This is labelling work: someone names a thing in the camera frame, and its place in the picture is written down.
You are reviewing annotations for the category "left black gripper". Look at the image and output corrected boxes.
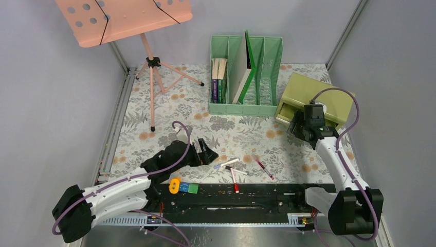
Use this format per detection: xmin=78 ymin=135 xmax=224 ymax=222
xmin=170 ymin=138 xmax=218 ymax=173

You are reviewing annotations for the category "red white marker pen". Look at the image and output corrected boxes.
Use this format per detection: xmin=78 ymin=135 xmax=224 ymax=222
xmin=230 ymin=167 xmax=240 ymax=193

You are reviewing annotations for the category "green file organizer rack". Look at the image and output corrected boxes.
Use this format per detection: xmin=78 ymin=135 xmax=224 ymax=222
xmin=209 ymin=35 xmax=283 ymax=117

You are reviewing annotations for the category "yellow blue green toy block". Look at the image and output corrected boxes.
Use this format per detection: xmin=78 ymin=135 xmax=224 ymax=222
xmin=169 ymin=178 xmax=199 ymax=194

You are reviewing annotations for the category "treehouse paperback book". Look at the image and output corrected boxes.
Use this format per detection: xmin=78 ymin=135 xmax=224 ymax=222
xmin=217 ymin=58 xmax=227 ymax=103

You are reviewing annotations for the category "purple paperback book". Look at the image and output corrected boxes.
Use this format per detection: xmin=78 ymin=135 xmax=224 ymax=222
xmin=211 ymin=58 xmax=219 ymax=103

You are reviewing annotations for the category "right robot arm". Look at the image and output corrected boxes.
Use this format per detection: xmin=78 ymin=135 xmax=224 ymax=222
xmin=287 ymin=104 xmax=384 ymax=240

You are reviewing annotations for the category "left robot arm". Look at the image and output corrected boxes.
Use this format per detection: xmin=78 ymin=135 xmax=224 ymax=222
xmin=52 ymin=138 xmax=219 ymax=243

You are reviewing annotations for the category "black white marker pen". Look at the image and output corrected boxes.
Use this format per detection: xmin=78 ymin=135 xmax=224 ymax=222
xmin=225 ymin=166 xmax=249 ymax=175

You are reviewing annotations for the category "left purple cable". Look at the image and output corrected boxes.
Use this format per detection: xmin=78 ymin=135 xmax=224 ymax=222
xmin=51 ymin=121 xmax=192 ymax=247

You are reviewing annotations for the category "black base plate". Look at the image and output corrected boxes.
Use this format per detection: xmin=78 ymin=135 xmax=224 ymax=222
xmin=144 ymin=184 xmax=317 ymax=225

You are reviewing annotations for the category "aluminium frame rail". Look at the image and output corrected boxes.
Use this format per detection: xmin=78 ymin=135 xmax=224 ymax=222
xmin=69 ymin=66 xmax=137 ymax=247

